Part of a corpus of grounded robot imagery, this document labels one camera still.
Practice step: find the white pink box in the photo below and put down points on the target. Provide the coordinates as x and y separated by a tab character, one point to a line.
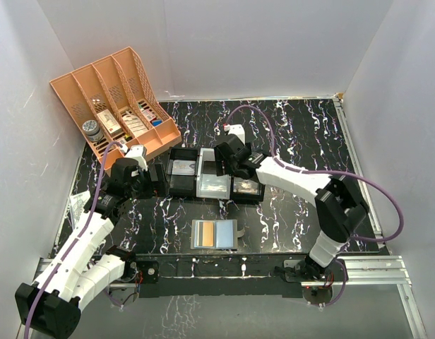
110	123

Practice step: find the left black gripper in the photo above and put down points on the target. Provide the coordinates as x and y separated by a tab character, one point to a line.
158	187

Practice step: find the white label cards stack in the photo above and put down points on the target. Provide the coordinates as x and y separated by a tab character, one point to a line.
133	123

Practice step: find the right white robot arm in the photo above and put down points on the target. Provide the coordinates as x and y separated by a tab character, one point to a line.
339	203

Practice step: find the grey leather card holder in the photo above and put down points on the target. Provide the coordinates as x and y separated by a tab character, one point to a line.
227	234

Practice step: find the orange plastic desk organizer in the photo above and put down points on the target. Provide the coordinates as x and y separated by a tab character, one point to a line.
115	92

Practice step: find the small pink white packet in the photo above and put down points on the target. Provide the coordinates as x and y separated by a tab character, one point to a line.
147	112

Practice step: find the black and white tray set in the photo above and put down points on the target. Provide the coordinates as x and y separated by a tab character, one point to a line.
205	183

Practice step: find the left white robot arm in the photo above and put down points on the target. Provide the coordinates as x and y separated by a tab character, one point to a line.
54	301

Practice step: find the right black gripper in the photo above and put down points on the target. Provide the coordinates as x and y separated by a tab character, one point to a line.
222	163

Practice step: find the cards in black tray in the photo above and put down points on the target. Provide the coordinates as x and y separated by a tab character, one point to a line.
184	167

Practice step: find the white printed paper sheet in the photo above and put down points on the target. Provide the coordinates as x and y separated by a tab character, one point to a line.
76	206

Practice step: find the small round patterned tin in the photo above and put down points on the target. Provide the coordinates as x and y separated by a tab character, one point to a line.
92	130

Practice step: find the dark patterned card in tray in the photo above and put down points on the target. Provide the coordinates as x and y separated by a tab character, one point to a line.
245	186

